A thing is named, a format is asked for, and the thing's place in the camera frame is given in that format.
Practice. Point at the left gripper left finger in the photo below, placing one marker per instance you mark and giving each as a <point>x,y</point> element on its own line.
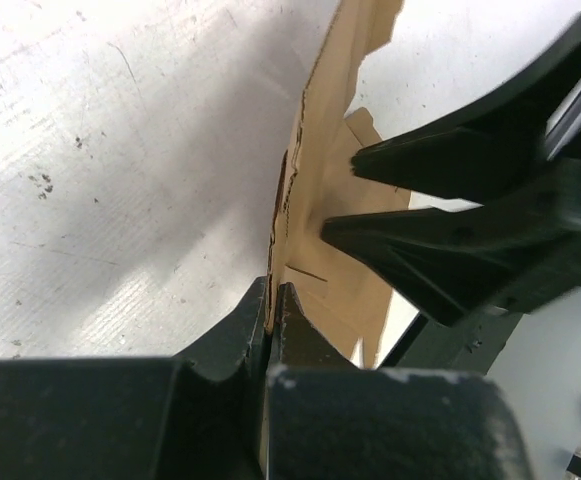
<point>237,342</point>

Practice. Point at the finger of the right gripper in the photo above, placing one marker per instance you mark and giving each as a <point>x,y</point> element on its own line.
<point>452,264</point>
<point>445,160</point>

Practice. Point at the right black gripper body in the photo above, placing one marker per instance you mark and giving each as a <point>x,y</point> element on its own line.
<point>547,91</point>

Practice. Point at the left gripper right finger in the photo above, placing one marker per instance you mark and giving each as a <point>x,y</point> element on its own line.
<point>296,342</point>

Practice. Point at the cardboard box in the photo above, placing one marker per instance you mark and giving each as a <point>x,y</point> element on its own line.
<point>346,301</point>

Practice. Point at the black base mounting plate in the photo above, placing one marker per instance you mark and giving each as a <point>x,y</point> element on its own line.
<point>472,346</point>

